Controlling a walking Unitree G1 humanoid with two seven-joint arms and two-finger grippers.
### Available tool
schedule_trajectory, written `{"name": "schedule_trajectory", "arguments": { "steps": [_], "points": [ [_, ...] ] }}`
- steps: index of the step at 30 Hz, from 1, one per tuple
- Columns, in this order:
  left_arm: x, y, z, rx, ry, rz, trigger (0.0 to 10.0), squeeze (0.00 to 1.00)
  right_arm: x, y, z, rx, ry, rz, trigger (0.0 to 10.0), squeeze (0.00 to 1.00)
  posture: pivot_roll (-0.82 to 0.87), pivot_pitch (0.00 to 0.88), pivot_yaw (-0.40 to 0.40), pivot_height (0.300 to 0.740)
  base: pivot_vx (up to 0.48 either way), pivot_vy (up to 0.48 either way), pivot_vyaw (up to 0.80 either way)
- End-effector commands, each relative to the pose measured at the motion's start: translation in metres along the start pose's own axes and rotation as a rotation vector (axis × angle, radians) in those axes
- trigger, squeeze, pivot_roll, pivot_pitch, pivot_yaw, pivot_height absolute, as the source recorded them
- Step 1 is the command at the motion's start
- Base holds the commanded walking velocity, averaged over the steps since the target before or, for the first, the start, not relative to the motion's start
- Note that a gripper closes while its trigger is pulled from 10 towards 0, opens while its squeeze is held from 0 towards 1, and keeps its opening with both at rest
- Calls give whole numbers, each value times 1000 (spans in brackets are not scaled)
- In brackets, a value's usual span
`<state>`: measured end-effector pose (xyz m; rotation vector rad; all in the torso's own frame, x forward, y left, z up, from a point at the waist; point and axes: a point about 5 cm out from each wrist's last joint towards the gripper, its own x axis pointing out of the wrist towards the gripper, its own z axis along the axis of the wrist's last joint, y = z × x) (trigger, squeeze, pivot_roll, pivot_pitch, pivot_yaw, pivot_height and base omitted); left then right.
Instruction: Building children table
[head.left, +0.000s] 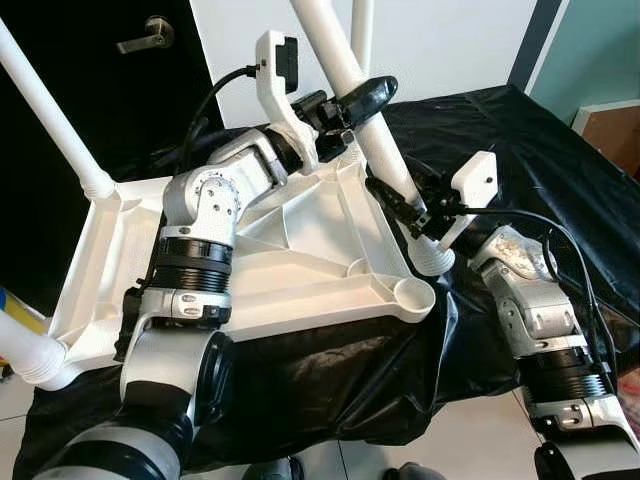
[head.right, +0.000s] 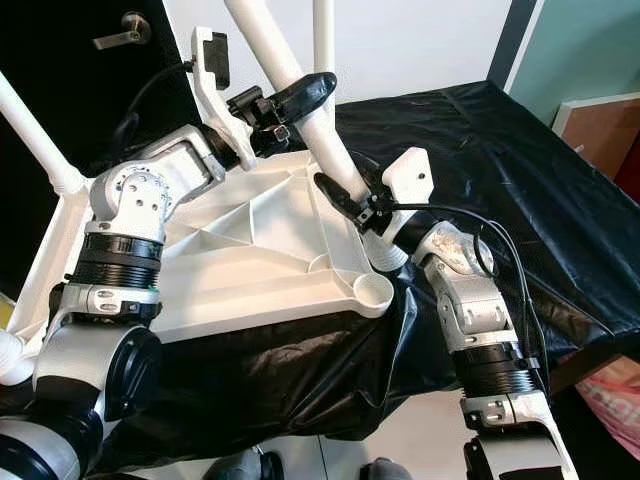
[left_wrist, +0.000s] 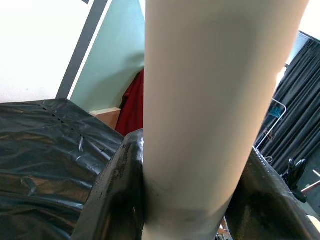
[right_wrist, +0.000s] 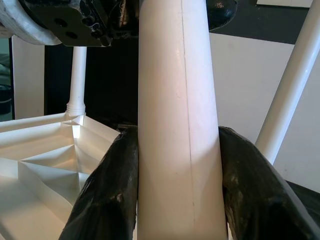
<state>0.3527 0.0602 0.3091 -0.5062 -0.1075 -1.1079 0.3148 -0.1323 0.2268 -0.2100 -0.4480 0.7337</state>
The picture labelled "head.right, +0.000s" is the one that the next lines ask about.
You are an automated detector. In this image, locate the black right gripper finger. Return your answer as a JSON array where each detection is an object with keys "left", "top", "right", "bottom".
[{"left": 313, "top": 172, "right": 371, "bottom": 227}]

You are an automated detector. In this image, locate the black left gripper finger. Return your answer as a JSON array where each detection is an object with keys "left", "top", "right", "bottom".
[{"left": 275, "top": 72, "right": 339, "bottom": 127}]

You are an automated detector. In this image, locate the white plastic table leg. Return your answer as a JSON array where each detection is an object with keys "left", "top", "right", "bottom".
[
  {"left": 222, "top": 0, "right": 411, "bottom": 273},
  {"left": 313, "top": 0, "right": 337, "bottom": 73},
  {"left": 0, "top": 75, "right": 83, "bottom": 196},
  {"left": 0, "top": 330, "right": 36, "bottom": 387}
]

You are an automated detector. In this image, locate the white plastic table top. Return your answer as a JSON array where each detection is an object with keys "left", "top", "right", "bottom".
[{"left": 5, "top": 148, "right": 397, "bottom": 386}]

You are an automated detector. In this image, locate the black plastic table cover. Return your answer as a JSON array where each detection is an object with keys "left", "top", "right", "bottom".
[{"left": 0, "top": 80, "right": 640, "bottom": 471}]

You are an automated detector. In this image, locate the brown wooden cabinet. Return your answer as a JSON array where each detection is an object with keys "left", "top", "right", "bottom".
[{"left": 550, "top": 92, "right": 640, "bottom": 181}]

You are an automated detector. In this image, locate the grey robot leg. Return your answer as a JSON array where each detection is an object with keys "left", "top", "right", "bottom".
[
  {"left": 360, "top": 458, "right": 416, "bottom": 480},
  {"left": 205, "top": 450, "right": 286, "bottom": 480}
]

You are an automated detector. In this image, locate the pink plastic bag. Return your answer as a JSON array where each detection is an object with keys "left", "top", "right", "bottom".
[{"left": 585, "top": 355, "right": 640, "bottom": 461}]

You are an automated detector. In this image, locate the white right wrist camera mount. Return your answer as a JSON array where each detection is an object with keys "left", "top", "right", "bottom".
[{"left": 378, "top": 147, "right": 434, "bottom": 241}]

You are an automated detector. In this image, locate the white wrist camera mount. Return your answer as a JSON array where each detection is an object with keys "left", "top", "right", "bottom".
[
  {"left": 190, "top": 25, "right": 258, "bottom": 166},
  {"left": 378, "top": 147, "right": 434, "bottom": 241}
]

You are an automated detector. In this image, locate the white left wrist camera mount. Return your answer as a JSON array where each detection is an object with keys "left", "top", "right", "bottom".
[{"left": 190, "top": 25, "right": 258, "bottom": 166}]

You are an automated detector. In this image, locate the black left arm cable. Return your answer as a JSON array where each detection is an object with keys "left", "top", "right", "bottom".
[{"left": 105, "top": 60, "right": 196, "bottom": 181}]

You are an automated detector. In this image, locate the metal door handle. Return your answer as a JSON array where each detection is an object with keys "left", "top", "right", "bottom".
[{"left": 93, "top": 12, "right": 153, "bottom": 51}]

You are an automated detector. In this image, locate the dark grey wall post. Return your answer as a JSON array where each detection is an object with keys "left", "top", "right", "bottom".
[{"left": 488, "top": 0, "right": 541, "bottom": 86}]

